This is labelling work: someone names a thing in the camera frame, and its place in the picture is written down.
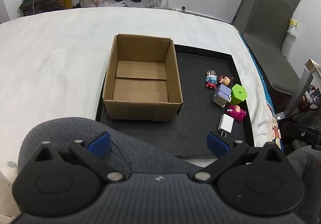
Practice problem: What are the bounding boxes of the blue and red figurine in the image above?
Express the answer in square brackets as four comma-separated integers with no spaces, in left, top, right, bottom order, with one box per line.
[205,70,218,90]

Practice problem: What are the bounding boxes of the dark cloth pile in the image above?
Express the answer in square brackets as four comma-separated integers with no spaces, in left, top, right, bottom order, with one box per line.
[19,0,63,16]

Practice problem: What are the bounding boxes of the brown-haired doll figurine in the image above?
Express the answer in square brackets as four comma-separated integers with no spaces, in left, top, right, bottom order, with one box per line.
[218,75,234,87]

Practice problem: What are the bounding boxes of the green hexagonal box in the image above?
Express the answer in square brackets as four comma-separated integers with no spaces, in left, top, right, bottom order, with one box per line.
[230,84,248,105]

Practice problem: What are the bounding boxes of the brown cardboard box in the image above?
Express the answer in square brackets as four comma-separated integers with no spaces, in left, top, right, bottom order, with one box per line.
[102,34,183,122]

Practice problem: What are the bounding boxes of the white charger plug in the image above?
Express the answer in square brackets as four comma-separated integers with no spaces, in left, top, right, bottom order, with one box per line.
[217,114,235,138]

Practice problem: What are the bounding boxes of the blue cartoon blanket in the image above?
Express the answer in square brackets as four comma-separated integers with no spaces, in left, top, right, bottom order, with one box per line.
[236,26,284,149]

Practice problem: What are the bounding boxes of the white bottle yellow label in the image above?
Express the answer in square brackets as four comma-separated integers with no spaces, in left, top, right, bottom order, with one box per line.
[282,19,299,57]

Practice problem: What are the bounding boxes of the white cloth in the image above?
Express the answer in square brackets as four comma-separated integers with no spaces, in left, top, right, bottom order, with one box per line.
[0,161,18,216]

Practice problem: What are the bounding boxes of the person's leg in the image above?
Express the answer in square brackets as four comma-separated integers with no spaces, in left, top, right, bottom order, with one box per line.
[286,145,321,224]
[17,117,208,224]

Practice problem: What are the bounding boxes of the clear plastic bags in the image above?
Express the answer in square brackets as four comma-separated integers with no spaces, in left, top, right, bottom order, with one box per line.
[148,0,176,10]

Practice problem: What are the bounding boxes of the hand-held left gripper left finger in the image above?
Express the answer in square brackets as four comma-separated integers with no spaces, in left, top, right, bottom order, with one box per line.
[33,131,126,184]

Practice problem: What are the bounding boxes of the person's right leg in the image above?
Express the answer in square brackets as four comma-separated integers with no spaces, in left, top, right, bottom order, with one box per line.
[286,145,321,224]

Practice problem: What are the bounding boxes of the grey metal stand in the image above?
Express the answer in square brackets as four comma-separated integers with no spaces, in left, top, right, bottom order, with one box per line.
[276,58,321,120]

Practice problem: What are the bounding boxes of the person's left leg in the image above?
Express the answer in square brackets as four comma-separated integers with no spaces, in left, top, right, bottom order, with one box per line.
[17,117,208,224]

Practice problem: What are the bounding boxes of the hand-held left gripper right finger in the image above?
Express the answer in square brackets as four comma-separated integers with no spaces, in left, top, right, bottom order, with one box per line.
[194,131,287,184]

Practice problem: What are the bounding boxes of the black tray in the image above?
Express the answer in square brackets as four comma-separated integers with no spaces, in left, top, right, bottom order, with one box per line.
[95,44,255,159]

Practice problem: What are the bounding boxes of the pink monster toy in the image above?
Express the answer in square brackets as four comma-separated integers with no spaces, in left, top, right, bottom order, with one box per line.
[226,105,247,122]

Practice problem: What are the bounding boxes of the purple cube charger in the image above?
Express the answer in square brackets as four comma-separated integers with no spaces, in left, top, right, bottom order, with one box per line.
[212,84,232,108]

